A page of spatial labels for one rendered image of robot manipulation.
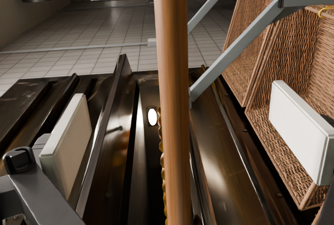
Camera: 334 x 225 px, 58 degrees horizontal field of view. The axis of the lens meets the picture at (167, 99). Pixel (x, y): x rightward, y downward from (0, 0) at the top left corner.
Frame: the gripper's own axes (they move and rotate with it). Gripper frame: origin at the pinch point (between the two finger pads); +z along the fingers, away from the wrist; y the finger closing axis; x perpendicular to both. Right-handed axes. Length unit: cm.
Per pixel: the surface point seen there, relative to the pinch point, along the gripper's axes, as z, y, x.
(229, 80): 132, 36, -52
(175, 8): 10.0, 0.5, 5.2
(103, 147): 63, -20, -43
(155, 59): 186, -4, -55
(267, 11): 47, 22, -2
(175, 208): 10.1, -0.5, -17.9
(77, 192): 43, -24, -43
